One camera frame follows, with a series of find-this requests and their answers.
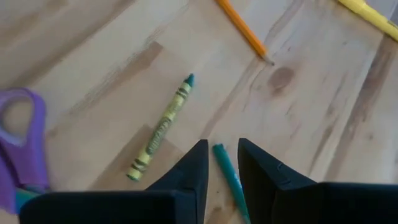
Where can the green crayon with yellow-green wrapper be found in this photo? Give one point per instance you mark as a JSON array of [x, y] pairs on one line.
[[161, 127]]

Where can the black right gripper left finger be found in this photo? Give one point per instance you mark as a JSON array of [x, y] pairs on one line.
[[140, 207]]

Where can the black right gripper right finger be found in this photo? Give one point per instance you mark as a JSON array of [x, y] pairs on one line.
[[311, 202]]

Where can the orange pencil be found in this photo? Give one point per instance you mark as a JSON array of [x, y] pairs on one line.
[[245, 29]]

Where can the green marker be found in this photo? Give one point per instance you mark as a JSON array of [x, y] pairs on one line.
[[230, 175]]

